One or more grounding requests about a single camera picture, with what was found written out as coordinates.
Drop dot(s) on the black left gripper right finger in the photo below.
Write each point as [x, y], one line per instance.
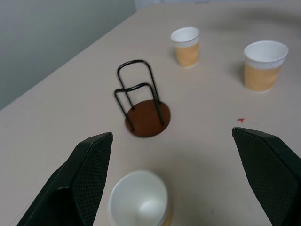
[272, 169]

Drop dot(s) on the small red mark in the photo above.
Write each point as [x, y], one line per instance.
[241, 120]

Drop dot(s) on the orange ribbed paper cup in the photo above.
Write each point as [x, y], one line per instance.
[263, 70]
[138, 200]
[187, 50]

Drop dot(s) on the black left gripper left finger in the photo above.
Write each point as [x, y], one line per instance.
[77, 179]

